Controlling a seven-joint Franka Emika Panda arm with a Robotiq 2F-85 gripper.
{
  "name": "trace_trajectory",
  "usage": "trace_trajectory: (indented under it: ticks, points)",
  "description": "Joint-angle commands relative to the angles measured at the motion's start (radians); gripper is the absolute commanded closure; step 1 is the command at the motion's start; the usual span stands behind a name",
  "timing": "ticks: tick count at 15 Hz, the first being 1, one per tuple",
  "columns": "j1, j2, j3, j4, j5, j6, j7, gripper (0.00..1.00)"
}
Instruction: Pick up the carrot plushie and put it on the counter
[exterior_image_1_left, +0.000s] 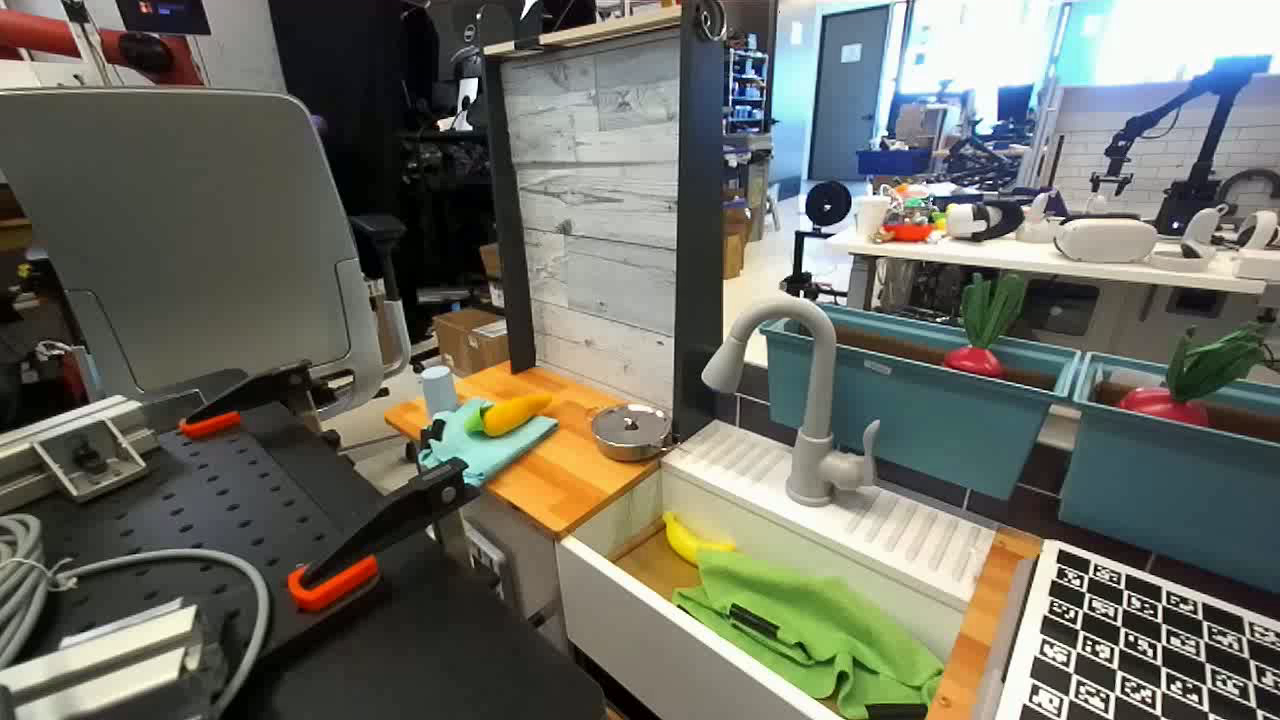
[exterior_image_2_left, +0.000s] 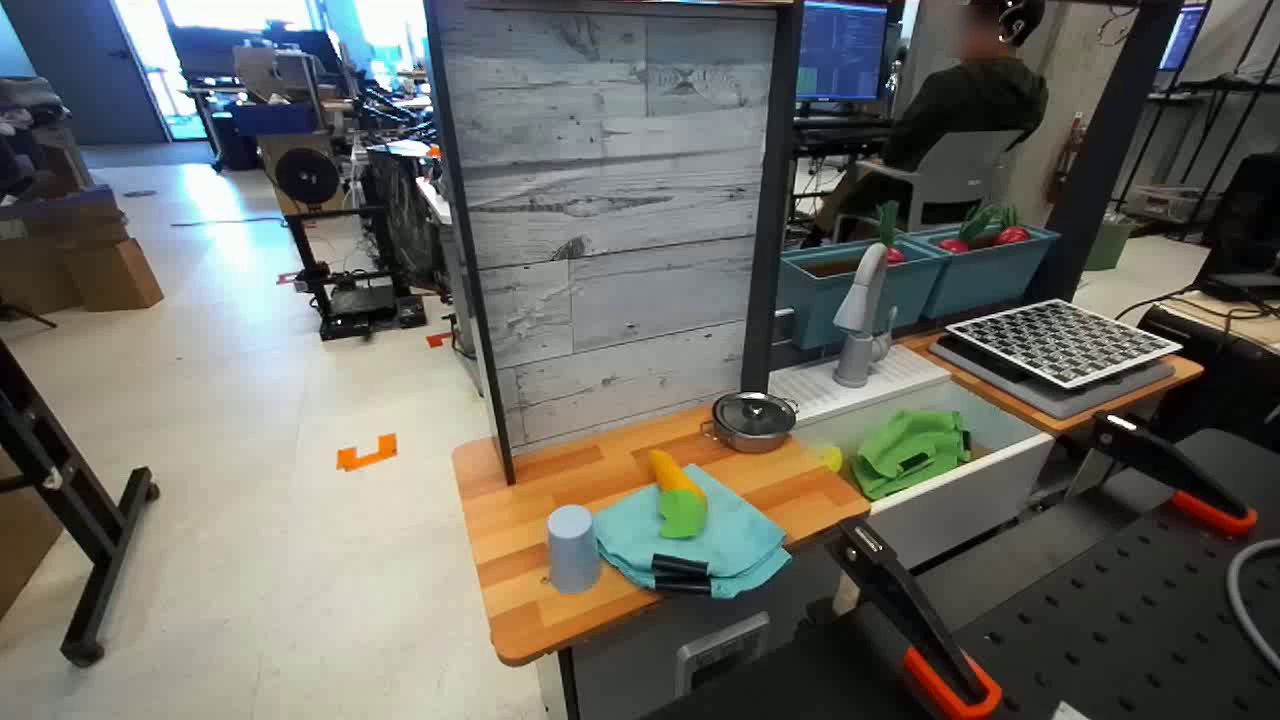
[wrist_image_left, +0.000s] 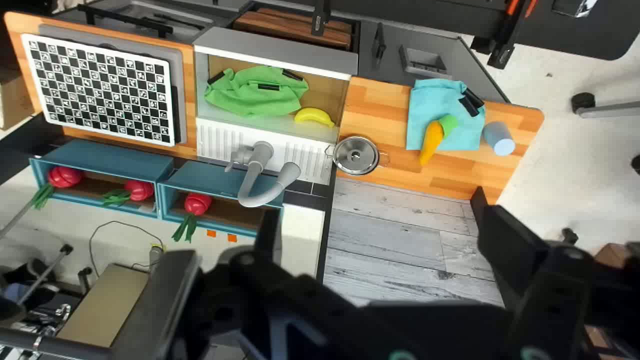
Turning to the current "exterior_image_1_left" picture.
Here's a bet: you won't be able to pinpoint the wooden counter top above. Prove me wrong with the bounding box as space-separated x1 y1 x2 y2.
383 358 670 538

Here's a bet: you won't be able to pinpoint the red radish plushie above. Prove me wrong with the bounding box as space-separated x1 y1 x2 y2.
1116 329 1278 429
942 266 1031 379

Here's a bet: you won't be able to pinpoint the white wood backsplash panel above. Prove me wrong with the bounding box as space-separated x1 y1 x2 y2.
496 28 685 412

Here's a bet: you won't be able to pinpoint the cardboard box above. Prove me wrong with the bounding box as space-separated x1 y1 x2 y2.
428 303 513 379

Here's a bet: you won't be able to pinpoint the grey kitchen faucet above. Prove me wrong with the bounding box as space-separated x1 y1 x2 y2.
702 294 890 512

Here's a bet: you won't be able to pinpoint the yellow banana toy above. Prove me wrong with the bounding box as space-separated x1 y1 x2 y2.
659 508 742 569

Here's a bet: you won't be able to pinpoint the teal cloth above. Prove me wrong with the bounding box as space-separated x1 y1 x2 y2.
411 397 563 493

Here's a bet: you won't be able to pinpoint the white toy sink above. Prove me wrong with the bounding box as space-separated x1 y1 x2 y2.
554 417 1006 720

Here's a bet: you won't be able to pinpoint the small pale blue cup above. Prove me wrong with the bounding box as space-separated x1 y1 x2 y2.
422 364 460 418

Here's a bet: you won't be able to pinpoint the teal planter box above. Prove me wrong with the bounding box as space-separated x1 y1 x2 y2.
762 299 1085 504
1058 348 1280 597

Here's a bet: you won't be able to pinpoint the black clamp orange tips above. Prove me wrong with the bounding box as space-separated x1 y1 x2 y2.
172 364 479 621

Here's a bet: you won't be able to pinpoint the green cloth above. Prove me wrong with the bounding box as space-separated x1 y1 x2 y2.
672 546 947 720

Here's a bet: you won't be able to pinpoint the dark grey door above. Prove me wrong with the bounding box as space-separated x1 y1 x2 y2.
809 0 898 189

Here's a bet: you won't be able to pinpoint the white background shelf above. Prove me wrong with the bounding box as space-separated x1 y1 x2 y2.
840 227 1272 299

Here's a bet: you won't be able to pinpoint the black perforated breadboard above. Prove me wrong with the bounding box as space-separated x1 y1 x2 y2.
24 397 404 672

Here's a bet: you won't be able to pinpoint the grey monitor back panel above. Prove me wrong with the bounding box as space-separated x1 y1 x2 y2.
0 88 391 405

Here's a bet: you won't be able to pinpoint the white VR headset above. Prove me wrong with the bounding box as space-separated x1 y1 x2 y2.
1047 210 1164 266

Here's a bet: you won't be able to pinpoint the black white checkerboard board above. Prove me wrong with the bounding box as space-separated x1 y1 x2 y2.
994 535 1280 720

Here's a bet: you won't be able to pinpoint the black vertical post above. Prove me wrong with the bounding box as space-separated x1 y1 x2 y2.
670 0 733 443

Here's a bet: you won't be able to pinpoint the black round camera stand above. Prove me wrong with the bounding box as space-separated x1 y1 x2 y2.
780 176 858 303

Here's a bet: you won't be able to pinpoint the aluminium bracket block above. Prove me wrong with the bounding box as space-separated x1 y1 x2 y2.
29 418 151 508

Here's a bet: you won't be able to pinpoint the aluminium extrusion rail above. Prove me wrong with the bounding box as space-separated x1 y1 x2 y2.
0 593 207 720

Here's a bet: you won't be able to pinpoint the grey cable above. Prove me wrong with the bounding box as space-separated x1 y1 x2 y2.
0 508 276 717

